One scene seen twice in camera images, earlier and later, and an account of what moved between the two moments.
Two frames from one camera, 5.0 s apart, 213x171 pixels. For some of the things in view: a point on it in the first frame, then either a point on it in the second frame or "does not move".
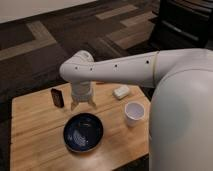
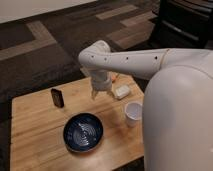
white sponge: (121, 91) does not move
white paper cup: (134, 112) does not move
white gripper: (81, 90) -> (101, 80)
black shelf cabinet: (183, 24) does not move
